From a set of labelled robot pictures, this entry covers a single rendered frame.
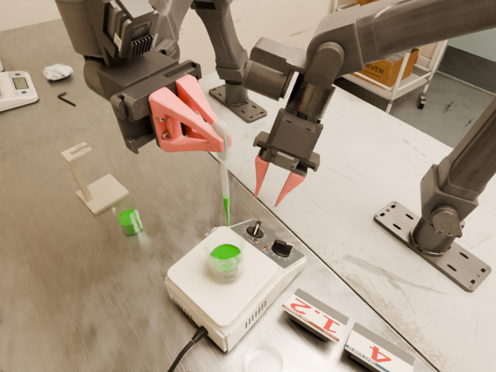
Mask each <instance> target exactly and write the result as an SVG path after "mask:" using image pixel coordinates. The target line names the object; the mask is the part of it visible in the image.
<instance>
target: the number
mask: <svg viewBox="0 0 496 372"><path fill-rule="evenodd" d="M348 345H349V346H351V347H352V348H354V349H356V350H357V351H358V352H360V353H362V354H364V355H365V356H367V357H368V358H370V359H372V360H373V361H374V362H376V363H378V364H379V365H381V366H382V367H384V368H386V369H388V370H389V371H390V372H411V367H410V366H408V365H406V364H404V363H403V362H401V361H400V360H398V359H397V358H395V357H394V356H391V355H390V354H388V353H387V352H385V351H383V350H382V349H381V348H378V347H377V346H375V345H374V344H372V343H370V342H368V341H367V340H365V339H364V338H362V337H361V336H359V335H357V334H355V333H354V332H353V334H352V337H351V340H350V342H349V344H348Z"/></svg>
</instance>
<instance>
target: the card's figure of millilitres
mask: <svg viewBox="0 0 496 372"><path fill-rule="evenodd" d="M286 306H288V307H289V308H291V309H292V310H294V311H296V312H297V313H298V314H301V315H302V316H304V317H305V318H306V319H308V320H310V321H312V322H313V323H315V324H316V325H318V326H319V327H321V328H323V329H324V330H326V331H327V332H329V333H330V334H332V335H334V336H335V337H337V338H338V337H339V335H340V333H341V331H342V328H343V325H341V324H339V323H338V322H336V321H335V320H332V319H331V318H330V317H328V316H326V315H325V314H323V313H322V312H320V311H318V310H316V309H315V308H313V307H311V306H310V305H309V304H307V303H305V302H303V301H302V300H300V299H298V298H297V297H295V296H294V297H293V298H292V299H291V300H290V301H289V302H288V303H287V304H286Z"/></svg>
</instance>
